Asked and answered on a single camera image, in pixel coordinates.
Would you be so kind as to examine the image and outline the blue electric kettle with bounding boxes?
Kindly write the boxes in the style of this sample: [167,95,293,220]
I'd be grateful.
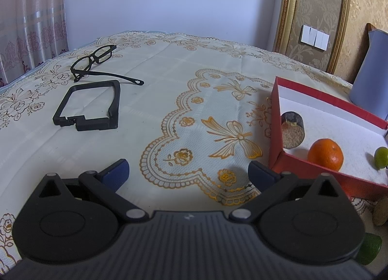
[349,29,388,120]

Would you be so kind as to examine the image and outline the pink floral curtain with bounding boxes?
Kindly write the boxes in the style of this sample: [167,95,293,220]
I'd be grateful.
[1,0,68,86]

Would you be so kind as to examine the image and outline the cream floral tablecloth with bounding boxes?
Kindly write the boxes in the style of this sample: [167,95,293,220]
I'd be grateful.
[0,30,388,274]

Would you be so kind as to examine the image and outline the gold picture frame moulding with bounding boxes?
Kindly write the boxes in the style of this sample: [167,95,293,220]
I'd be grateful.
[269,0,350,74]

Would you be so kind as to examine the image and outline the orange tangerine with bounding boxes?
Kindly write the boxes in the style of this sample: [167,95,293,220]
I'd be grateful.
[307,138,344,172]

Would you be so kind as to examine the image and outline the green tomato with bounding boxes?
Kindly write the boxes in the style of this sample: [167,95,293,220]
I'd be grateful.
[373,147,388,169]

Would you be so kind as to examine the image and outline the large black plastic frame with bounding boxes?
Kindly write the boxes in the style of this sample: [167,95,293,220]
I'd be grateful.
[53,80,121,132]

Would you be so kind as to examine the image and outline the brown kiwi fruit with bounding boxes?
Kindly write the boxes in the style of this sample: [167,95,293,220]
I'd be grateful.
[372,197,388,226]

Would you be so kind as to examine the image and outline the green cucumber slice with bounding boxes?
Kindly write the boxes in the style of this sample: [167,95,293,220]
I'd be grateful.
[356,233,382,265]

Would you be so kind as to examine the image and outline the black eyeglasses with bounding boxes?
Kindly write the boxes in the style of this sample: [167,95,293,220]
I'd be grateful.
[70,44,145,86]

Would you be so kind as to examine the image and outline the white wall switch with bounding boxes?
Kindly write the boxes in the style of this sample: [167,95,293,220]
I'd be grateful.
[300,24,330,51]

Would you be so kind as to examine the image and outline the red shallow cardboard box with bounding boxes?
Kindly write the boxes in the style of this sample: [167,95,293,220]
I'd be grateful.
[268,77,387,200]

